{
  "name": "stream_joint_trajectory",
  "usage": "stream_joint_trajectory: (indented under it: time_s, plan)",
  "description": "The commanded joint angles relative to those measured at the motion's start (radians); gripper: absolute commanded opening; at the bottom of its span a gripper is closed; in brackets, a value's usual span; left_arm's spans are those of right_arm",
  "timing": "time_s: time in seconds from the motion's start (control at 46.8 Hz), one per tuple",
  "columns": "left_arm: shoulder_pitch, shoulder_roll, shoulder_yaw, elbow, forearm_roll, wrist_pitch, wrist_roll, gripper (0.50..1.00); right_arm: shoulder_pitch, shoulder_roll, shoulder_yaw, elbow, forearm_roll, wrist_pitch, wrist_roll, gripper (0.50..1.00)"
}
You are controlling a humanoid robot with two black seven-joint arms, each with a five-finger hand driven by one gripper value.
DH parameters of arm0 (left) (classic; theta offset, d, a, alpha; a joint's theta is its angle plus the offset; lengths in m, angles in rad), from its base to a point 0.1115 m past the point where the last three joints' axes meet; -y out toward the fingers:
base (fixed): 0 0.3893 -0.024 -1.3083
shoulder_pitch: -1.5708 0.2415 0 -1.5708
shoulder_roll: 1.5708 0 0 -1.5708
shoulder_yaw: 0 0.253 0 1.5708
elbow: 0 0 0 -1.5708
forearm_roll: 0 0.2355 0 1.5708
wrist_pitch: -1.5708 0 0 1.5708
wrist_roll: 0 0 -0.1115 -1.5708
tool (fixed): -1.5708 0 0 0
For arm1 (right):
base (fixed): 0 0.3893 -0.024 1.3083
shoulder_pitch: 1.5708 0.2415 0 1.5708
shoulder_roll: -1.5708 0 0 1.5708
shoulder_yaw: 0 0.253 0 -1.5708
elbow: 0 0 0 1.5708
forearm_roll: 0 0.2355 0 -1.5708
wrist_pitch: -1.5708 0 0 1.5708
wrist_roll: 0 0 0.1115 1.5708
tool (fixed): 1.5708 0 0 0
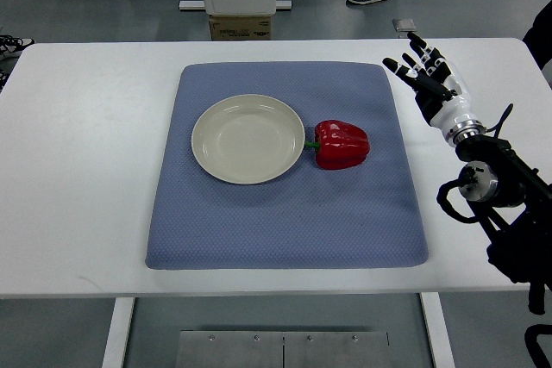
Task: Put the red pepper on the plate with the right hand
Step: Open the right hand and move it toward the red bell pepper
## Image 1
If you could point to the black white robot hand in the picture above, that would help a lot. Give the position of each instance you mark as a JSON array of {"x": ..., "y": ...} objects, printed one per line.
[{"x": 440, "y": 93}]

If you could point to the red bell pepper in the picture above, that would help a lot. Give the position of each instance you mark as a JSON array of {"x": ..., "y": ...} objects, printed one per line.
[{"x": 339, "y": 145}]

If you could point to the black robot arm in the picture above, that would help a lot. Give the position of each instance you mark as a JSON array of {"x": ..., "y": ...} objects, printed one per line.
[{"x": 499, "y": 191}]

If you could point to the grey floor plate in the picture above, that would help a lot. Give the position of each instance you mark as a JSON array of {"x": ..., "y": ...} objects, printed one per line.
[{"x": 404, "y": 25}]

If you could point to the cream round plate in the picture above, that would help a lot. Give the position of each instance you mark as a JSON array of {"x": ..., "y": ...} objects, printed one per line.
[{"x": 248, "y": 139}]

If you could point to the blue textured mat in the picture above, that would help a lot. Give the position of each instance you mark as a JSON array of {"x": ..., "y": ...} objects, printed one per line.
[{"x": 366, "y": 216}]

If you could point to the cardboard box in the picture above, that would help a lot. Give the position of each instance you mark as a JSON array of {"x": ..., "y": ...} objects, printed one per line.
[{"x": 240, "y": 28}]

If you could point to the white table right leg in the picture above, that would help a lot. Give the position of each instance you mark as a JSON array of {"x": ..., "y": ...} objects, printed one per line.
[{"x": 436, "y": 329}]

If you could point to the white table leg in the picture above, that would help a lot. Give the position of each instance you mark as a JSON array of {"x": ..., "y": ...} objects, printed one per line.
[
  {"x": 436, "y": 329},
  {"x": 118, "y": 335}
]

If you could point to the white table left leg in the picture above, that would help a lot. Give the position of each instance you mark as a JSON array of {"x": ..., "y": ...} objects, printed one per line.
[{"x": 118, "y": 335}]

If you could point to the black white sneaker left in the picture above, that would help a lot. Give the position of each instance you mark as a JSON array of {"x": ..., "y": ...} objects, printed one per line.
[{"x": 12, "y": 47}]

